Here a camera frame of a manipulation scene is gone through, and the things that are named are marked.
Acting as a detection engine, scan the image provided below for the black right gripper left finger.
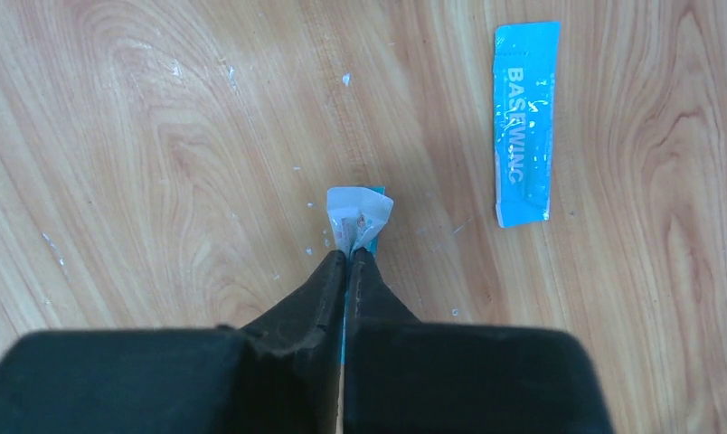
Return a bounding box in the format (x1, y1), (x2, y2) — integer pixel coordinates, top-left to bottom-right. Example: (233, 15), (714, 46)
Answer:
(0, 251), (346, 433)

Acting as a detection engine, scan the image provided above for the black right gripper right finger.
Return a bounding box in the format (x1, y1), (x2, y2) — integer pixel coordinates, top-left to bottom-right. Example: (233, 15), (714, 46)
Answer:
(343, 249), (613, 433)

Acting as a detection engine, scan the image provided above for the blue white sachet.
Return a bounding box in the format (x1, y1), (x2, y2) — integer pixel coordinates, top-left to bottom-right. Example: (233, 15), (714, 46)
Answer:
(326, 186), (394, 366)

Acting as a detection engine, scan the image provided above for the blue Basewing sachet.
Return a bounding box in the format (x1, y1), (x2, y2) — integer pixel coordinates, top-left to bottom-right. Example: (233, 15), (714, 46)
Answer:
(492, 22), (561, 228)

